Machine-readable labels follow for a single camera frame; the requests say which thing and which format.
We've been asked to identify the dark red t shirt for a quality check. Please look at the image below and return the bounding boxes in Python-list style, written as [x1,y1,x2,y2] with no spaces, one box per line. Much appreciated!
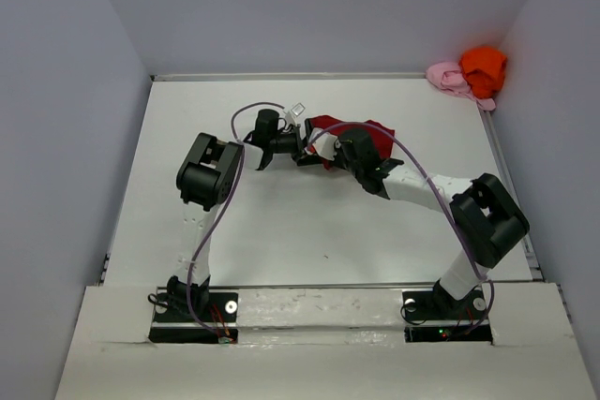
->
[310,115,395,170]

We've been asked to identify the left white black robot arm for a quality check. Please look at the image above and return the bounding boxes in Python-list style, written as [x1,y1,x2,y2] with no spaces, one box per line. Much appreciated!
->
[166,102,310,327]

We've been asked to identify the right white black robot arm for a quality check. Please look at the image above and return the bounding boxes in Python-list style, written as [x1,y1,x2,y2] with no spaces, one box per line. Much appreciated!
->
[314,124,530,325]

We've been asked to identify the pink t shirt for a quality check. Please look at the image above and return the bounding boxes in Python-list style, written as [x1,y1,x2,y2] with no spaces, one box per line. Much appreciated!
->
[425,62,496,111]

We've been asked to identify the orange t shirt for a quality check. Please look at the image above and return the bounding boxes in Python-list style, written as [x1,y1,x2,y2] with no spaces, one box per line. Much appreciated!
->
[458,46,508,99]

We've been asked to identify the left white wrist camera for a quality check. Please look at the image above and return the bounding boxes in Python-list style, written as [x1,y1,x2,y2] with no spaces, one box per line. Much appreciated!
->
[284,103,306,126]

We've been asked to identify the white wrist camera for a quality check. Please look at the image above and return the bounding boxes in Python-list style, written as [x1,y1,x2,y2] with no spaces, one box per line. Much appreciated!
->
[284,103,306,126]
[305,132,338,161]

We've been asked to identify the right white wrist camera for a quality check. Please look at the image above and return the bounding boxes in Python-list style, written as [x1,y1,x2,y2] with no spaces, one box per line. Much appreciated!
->
[305,132,338,161]

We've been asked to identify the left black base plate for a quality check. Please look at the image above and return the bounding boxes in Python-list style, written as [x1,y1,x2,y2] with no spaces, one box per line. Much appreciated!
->
[147,289,238,345]

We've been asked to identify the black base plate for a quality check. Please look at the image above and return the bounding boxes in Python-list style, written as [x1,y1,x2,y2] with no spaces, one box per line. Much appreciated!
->
[399,289,493,344]
[147,289,238,345]

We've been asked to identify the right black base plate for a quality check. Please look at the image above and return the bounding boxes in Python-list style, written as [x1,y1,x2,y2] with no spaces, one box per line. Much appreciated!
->
[399,289,493,344]

